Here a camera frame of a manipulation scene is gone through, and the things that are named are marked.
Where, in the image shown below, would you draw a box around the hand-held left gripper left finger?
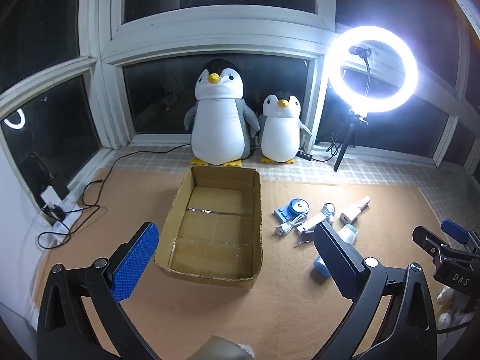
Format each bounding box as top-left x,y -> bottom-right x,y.
37,222 -> 160,360

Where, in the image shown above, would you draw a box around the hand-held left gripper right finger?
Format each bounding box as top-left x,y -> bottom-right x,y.
313,221 -> 439,360

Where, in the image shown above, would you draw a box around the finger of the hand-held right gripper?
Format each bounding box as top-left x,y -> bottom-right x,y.
412,225 -> 457,268
440,218 -> 480,252

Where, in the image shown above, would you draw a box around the white lotion bottle blue cap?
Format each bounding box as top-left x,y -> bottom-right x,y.
310,223 -> 358,284

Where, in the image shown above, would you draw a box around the white power adapter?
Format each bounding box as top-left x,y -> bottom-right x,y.
339,203 -> 361,224

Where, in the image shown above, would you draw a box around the cardboard box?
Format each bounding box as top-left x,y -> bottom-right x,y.
154,165 -> 263,290

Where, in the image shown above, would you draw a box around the person's right hand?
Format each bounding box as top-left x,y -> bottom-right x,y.
437,287 -> 475,340

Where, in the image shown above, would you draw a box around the white tube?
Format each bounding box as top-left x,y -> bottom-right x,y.
295,213 -> 324,234

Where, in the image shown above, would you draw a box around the blue phone stand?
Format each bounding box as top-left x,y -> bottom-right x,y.
275,203 -> 298,224

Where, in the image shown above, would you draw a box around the white power strip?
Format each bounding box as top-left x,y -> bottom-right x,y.
50,194 -> 82,234

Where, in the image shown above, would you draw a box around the checked cloth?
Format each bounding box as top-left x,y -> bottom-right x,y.
112,145 -> 480,229

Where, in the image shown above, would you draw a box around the black plug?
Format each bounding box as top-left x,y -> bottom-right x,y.
46,203 -> 67,221

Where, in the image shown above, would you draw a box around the black tripod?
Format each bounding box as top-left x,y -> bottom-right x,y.
333,109 -> 367,172

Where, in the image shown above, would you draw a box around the small penguin plush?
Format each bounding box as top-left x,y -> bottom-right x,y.
259,94 -> 313,164

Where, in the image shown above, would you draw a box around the large penguin plush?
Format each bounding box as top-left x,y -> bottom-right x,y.
185,59 -> 260,167

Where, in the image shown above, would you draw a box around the black gooseneck phone clip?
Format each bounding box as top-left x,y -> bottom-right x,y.
348,44 -> 373,97

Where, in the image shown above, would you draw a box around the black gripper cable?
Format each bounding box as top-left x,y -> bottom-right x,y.
436,324 -> 467,337

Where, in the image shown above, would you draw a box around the white USB cable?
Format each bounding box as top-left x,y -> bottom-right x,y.
275,218 -> 301,238

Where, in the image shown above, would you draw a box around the ring light cable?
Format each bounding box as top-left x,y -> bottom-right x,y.
311,140 -> 340,164

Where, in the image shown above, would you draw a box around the white wall charger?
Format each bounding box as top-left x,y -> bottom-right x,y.
40,190 -> 61,211

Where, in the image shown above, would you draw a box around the long black cable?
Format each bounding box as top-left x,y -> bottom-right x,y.
37,142 -> 193,251

